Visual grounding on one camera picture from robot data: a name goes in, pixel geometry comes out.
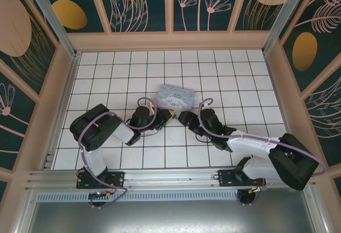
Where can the grey aluminium side rail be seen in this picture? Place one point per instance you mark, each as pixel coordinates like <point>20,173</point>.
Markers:
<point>68,83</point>

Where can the aluminium frame post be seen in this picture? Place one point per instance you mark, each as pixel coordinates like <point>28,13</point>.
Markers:
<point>50,19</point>
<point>283,17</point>

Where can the aluminium mounting rail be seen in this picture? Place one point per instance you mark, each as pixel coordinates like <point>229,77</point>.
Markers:
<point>170,177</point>

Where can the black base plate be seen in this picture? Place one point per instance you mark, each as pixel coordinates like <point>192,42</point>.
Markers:
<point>117,178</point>
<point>226,178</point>

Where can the left black-and-white robot arm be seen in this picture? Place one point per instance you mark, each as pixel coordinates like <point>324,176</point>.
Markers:
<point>94,161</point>

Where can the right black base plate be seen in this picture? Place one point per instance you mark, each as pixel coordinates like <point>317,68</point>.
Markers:
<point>226,178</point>

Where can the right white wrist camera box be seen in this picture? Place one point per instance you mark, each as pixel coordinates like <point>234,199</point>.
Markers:
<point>206,105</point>

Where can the blue cartoon tin box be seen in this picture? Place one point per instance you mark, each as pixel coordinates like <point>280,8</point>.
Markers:
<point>175,97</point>

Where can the grey sheet metal panel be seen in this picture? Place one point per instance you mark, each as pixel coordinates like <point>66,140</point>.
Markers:
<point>170,217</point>

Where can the right black-and-white robot arm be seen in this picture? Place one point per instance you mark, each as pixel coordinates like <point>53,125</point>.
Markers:
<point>250,147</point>

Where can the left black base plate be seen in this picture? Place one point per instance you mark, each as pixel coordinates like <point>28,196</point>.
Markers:
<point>117,178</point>

